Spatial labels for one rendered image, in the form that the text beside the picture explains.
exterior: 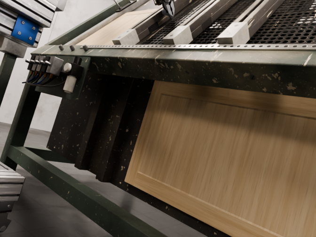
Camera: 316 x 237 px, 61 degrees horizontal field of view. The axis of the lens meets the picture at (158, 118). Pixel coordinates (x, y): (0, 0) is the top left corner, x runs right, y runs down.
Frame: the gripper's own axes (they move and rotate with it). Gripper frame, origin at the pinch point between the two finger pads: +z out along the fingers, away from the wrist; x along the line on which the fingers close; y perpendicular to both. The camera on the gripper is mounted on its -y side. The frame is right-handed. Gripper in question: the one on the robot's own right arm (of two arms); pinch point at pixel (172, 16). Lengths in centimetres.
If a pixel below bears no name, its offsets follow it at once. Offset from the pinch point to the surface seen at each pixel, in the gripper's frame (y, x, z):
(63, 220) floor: 5, 111, 51
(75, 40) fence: 62, 29, -2
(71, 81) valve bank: 19, 65, 3
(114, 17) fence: 62, -8, -2
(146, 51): -18.8, 43.9, -2.3
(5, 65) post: 83, 70, -7
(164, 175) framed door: -31, 71, 46
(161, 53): -29, 46, -2
